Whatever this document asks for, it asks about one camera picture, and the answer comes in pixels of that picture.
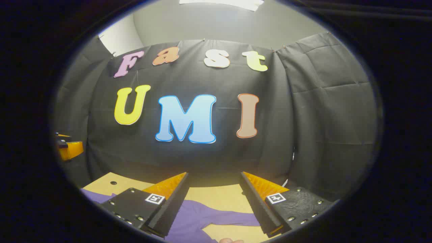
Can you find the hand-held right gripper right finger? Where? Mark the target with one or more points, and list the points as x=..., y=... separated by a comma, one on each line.
x=258, y=206

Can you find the purple button shirt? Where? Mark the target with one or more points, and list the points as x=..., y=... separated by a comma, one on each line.
x=199, y=216

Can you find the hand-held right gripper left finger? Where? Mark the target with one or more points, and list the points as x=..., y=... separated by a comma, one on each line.
x=172, y=206

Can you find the black backdrop cloth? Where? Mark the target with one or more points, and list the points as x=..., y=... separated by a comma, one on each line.
x=219, y=158

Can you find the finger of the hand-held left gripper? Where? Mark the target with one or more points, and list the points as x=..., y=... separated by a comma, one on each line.
x=72, y=150

